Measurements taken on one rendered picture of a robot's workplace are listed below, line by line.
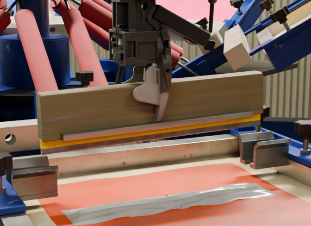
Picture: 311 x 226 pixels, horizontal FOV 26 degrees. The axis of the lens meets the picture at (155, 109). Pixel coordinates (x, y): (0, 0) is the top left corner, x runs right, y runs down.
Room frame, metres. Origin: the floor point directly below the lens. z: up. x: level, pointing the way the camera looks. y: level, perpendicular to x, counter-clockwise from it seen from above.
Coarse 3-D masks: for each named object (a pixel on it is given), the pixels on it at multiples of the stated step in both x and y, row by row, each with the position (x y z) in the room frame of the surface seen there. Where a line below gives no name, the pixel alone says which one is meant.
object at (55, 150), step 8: (256, 120) 1.19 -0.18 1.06; (200, 128) 1.15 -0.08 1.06; (208, 128) 1.15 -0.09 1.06; (216, 128) 1.16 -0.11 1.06; (224, 128) 1.17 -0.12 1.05; (232, 128) 1.18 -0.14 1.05; (144, 136) 1.11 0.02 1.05; (152, 136) 1.11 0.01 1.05; (160, 136) 1.12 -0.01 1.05; (168, 136) 1.12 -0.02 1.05; (176, 136) 1.13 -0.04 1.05; (80, 144) 1.06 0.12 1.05; (88, 144) 1.07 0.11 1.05; (96, 144) 1.07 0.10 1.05; (104, 144) 1.08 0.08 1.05; (112, 144) 1.08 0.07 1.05; (48, 152) 1.04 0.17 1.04; (56, 152) 1.04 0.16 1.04
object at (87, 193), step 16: (128, 176) 1.20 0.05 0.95; (64, 192) 1.11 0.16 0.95; (80, 192) 1.11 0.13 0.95; (96, 192) 1.11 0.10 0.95; (112, 192) 1.11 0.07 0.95; (128, 192) 1.11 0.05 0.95; (144, 192) 1.11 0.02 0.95; (48, 208) 1.03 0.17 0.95; (64, 208) 1.03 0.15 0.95; (64, 224) 0.96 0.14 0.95; (96, 224) 0.96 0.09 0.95
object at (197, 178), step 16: (144, 176) 1.20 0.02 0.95; (160, 176) 1.20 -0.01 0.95; (176, 176) 1.20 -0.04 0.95; (192, 176) 1.20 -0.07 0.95; (208, 176) 1.20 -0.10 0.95; (224, 176) 1.20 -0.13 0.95; (240, 176) 1.20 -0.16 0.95; (256, 176) 1.20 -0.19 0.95; (160, 192) 1.11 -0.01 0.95; (176, 192) 1.11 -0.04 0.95; (192, 208) 1.03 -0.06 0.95; (208, 208) 1.03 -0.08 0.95; (288, 208) 1.03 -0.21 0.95; (304, 208) 1.03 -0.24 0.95
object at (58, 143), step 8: (224, 120) 1.17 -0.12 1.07; (232, 120) 1.17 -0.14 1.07; (240, 120) 1.18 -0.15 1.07; (248, 120) 1.19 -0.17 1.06; (168, 128) 1.12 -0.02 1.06; (176, 128) 1.13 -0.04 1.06; (184, 128) 1.14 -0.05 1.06; (192, 128) 1.14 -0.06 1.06; (104, 136) 1.08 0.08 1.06; (112, 136) 1.08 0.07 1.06; (120, 136) 1.09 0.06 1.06; (128, 136) 1.09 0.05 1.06; (136, 136) 1.10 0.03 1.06; (40, 144) 1.04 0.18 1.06; (48, 144) 1.04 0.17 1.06; (56, 144) 1.04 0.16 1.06; (64, 144) 1.05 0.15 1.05; (72, 144) 1.05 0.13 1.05
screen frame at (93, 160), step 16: (144, 144) 1.30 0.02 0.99; (160, 144) 1.30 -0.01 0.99; (176, 144) 1.30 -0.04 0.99; (192, 144) 1.32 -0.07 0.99; (208, 144) 1.33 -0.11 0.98; (224, 144) 1.35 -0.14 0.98; (64, 160) 1.21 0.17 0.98; (80, 160) 1.22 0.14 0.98; (96, 160) 1.23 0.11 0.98; (112, 160) 1.25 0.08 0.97; (128, 160) 1.26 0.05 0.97; (144, 160) 1.28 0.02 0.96; (160, 160) 1.29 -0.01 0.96; (176, 160) 1.30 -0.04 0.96; (288, 160) 1.20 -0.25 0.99; (288, 176) 1.20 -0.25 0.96; (304, 176) 1.15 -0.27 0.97; (0, 224) 0.89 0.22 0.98; (16, 224) 0.87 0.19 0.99; (32, 224) 0.87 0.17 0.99
